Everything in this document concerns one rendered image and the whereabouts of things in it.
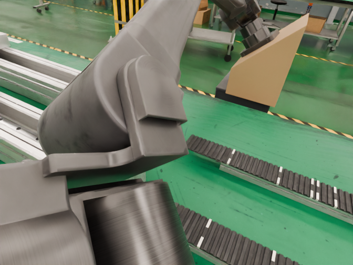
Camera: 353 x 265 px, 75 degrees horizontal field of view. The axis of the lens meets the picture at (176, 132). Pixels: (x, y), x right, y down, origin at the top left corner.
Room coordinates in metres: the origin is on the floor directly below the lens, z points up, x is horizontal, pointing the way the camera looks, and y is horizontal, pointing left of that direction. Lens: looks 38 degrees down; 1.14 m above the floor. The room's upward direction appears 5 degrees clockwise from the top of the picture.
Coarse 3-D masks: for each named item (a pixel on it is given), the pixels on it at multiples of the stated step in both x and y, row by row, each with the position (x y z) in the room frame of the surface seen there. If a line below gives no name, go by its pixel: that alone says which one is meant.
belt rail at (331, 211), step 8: (224, 168) 0.35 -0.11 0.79; (232, 168) 0.34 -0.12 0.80; (240, 176) 0.33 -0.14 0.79; (248, 176) 0.33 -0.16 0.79; (256, 184) 0.32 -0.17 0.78; (264, 184) 0.31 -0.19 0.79; (272, 184) 0.31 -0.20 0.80; (280, 192) 0.30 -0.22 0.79; (288, 192) 0.30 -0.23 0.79; (296, 192) 0.29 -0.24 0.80; (296, 200) 0.29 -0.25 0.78; (304, 200) 0.28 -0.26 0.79; (312, 200) 0.28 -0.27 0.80; (320, 208) 0.27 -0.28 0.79; (328, 208) 0.27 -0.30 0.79; (336, 216) 0.26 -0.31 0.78; (344, 216) 0.25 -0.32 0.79; (352, 216) 0.25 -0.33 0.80; (352, 224) 0.25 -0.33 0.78
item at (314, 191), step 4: (312, 180) 0.31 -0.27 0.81; (316, 180) 0.32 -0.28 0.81; (312, 184) 0.30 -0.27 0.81; (316, 184) 0.31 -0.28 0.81; (312, 188) 0.29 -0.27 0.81; (316, 188) 0.29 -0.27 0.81; (308, 192) 0.28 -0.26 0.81; (312, 192) 0.28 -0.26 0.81; (316, 192) 0.28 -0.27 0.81; (308, 196) 0.28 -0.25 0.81; (312, 196) 0.27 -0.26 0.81; (316, 196) 0.28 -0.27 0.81; (316, 200) 0.27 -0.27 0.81
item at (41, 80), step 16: (0, 64) 0.60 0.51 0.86; (16, 64) 0.61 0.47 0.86; (32, 64) 0.65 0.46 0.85; (48, 64) 0.63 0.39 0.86; (0, 80) 0.61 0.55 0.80; (16, 80) 0.58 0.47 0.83; (32, 80) 0.55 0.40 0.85; (48, 80) 0.53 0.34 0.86; (64, 80) 0.60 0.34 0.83; (32, 96) 0.56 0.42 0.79; (48, 96) 0.54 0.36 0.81
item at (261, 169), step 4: (260, 160) 0.36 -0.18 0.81; (260, 164) 0.35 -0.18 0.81; (264, 164) 0.35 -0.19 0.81; (256, 168) 0.34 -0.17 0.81; (260, 168) 0.33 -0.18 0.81; (264, 168) 0.34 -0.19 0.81; (256, 172) 0.32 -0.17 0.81; (260, 172) 0.32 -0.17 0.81; (264, 172) 0.32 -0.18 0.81; (256, 176) 0.32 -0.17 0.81; (260, 176) 0.31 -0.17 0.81; (264, 176) 0.32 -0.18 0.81
